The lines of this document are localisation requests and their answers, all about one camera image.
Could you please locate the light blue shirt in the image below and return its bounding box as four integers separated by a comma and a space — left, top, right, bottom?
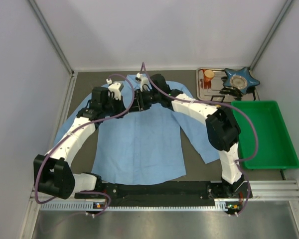
52, 74, 222, 185

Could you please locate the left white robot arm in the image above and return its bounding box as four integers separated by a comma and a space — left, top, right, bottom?
33, 82, 127, 199

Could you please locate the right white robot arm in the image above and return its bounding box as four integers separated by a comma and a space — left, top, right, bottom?
132, 73, 244, 198

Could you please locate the black box gold brooch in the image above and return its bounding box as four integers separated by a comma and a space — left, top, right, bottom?
209, 95, 227, 108

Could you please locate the orange cup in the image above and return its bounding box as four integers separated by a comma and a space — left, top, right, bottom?
204, 69, 215, 83

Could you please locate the metal tray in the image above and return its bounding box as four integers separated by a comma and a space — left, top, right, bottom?
196, 68, 259, 102

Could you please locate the blue star-shaped dish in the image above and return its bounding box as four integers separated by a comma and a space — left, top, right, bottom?
223, 67, 260, 95

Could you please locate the green plastic bin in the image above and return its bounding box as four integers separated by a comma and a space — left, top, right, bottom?
232, 101, 299, 170

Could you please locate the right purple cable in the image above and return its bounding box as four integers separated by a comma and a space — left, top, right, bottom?
140, 62, 259, 217

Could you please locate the purple cable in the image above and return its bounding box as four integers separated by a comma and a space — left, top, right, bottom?
34, 74, 136, 217
140, 62, 259, 217

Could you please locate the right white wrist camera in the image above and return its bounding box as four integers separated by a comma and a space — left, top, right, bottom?
136, 73, 150, 92

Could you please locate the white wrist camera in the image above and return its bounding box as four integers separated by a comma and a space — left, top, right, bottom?
136, 73, 150, 92
106, 78, 124, 101

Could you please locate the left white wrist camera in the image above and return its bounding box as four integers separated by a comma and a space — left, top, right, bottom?
106, 78, 124, 101

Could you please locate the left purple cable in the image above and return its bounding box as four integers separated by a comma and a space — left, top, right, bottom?
34, 74, 136, 217

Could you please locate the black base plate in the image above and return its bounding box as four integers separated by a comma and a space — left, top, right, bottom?
74, 180, 255, 207

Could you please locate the aluminium front rail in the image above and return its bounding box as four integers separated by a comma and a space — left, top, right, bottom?
39, 181, 299, 215

